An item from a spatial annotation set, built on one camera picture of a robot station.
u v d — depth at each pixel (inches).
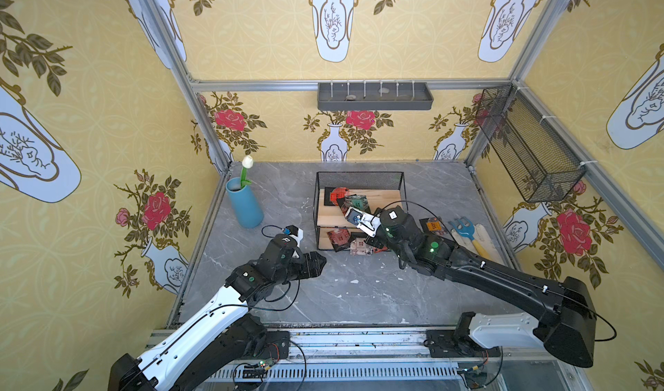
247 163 31.9
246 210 38.0
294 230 28.1
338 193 34.9
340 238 37.3
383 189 35.1
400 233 21.7
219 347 22.6
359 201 33.9
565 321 15.3
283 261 23.2
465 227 38.4
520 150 30.7
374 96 36.2
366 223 24.1
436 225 39.4
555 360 17.5
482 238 37.6
